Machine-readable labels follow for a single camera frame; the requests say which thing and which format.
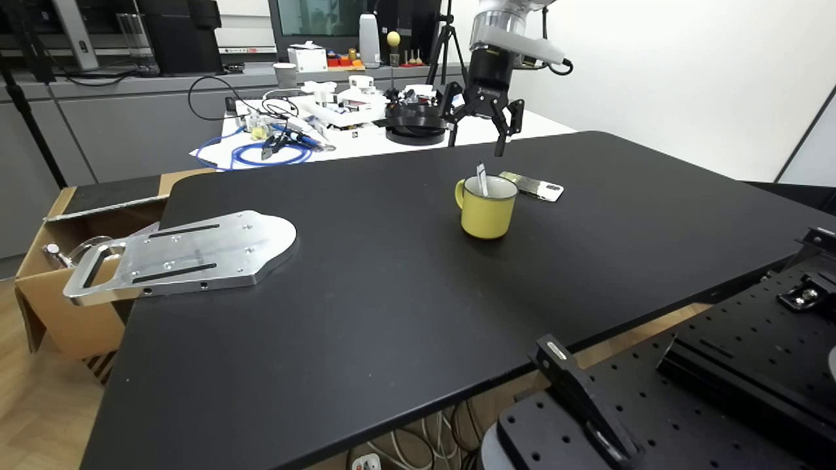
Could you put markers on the black clamp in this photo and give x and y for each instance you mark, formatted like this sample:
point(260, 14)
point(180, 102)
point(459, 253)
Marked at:
point(581, 398)
point(806, 294)

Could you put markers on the white robot parts assembly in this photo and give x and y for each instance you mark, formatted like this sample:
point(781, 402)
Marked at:
point(343, 104)

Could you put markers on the white tissue box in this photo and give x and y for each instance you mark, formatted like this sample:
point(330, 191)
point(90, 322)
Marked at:
point(307, 59)

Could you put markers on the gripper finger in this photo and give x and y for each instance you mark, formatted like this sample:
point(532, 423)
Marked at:
point(509, 121)
point(457, 108)

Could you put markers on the cardboard box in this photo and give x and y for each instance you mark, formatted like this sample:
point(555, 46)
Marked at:
point(59, 307)

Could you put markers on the silver smartphone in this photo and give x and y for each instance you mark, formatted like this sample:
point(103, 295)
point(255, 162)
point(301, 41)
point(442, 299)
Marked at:
point(532, 185)

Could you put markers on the yellow ball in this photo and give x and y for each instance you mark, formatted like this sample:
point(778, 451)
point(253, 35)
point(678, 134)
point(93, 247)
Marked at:
point(393, 39)

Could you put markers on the white power strip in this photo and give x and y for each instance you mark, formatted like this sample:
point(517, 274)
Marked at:
point(367, 463)

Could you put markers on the grey paper cup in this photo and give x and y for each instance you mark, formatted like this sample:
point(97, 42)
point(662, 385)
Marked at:
point(285, 76)

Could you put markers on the aluminium metal plate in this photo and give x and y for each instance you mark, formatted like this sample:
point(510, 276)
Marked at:
point(196, 254)

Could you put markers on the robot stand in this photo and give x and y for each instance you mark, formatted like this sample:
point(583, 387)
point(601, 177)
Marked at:
point(718, 391)

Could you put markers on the white table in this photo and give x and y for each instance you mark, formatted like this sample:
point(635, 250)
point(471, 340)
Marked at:
point(366, 147)

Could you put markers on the yellow mug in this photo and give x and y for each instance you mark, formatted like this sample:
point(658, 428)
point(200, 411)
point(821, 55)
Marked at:
point(486, 212)

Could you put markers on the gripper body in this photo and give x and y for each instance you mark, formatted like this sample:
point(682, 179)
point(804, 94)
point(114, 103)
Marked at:
point(488, 78)

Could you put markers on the monitor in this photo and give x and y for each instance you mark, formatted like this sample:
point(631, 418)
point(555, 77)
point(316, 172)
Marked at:
point(320, 19)

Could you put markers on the black round reel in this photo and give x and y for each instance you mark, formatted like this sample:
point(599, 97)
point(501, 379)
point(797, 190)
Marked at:
point(415, 124)

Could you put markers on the black pliers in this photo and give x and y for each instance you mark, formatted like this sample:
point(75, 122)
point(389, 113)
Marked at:
point(277, 145)

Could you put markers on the white pen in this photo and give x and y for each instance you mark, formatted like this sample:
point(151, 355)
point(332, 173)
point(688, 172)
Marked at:
point(482, 179)

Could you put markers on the black tripod stand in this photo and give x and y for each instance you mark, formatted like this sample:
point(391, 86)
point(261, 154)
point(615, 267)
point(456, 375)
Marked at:
point(445, 39)

